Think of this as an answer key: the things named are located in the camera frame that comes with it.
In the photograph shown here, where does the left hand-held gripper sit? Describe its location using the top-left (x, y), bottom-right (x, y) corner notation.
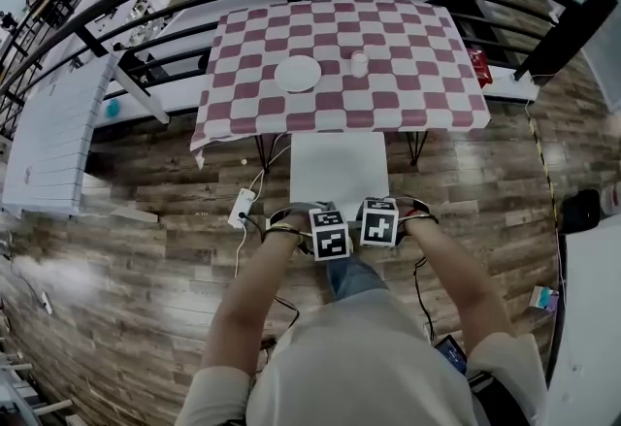
top-left (290, 201), bottom-right (354, 264)

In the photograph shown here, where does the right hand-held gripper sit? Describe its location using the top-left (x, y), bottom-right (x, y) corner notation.
top-left (358, 196), bottom-right (402, 249)

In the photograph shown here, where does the white wooden chair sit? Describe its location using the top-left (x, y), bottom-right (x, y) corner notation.
top-left (289, 131), bottom-right (391, 212)

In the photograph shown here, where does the black shoulder bag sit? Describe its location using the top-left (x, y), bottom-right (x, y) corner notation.
top-left (465, 369), bottom-right (530, 426)

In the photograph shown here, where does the person's right forearm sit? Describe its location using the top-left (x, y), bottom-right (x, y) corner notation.
top-left (405, 217), bottom-right (515, 352)

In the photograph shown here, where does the person's left forearm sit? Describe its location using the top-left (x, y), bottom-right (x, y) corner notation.
top-left (201, 227), bottom-right (305, 372)

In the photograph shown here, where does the red white checkered table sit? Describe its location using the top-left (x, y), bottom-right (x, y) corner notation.
top-left (189, 0), bottom-right (491, 171)

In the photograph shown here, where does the person's right hand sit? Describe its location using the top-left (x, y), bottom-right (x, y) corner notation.
top-left (397, 198), bottom-right (432, 235)

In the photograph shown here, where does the person's left hand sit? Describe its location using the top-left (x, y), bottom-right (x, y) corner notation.
top-left (269, 206), bottom-right (313, 236)

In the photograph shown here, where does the person's jeans leg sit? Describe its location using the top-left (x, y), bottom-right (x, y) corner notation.
top-left (325, 253), bottom-right (389, 304)

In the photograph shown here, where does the white power strip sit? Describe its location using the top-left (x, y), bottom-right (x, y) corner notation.
top-left (227, 188), bottom-right (257, 230)

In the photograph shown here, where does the person's white shirt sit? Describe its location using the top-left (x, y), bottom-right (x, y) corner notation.
top-left (174, 290), bottom-right (549, 426)

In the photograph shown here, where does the blue screen phone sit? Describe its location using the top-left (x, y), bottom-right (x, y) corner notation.
top-left (434, 335), bottom-right (468, 377)

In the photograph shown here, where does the white cup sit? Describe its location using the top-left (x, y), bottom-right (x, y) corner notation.
top-left (350, 49), bottom-right (369, 79)

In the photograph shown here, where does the white round plate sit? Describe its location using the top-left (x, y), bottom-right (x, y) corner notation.
top-left (274, 54), bottom-right (323, 93)

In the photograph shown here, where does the yellow black floor tape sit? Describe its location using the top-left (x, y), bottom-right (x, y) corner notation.
top-left (526, 115), bottom-right (557, 202)

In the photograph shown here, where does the pastel tissue box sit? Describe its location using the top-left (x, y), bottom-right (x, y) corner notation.
top-left (527, 285), bottom-right (560, 312)

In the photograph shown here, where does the red plastic crate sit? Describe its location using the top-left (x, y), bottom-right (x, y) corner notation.
top-left (468, 49), bottom-right (494, 88)

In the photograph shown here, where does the black bag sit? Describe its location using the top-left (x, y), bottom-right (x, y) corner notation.
top-left (560, 188), bottom-right (603, 235)

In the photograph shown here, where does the white tiled table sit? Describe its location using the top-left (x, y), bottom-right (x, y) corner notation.
top-left (2, 53), bottom-right (171, 221)

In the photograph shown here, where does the gold bangle bracelet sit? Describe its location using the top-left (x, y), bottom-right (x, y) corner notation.
top-left (264, 223), bottom-right (311, 239)

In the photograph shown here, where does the thin black cable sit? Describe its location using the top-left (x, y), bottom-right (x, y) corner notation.
top-left (412, 256), bottom-right (438, 343)

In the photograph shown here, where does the white power cable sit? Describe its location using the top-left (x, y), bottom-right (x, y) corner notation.
top-left (234, 224), bottom-right (249, 279)
top-left (249, 132), bottom-right (292, 195)

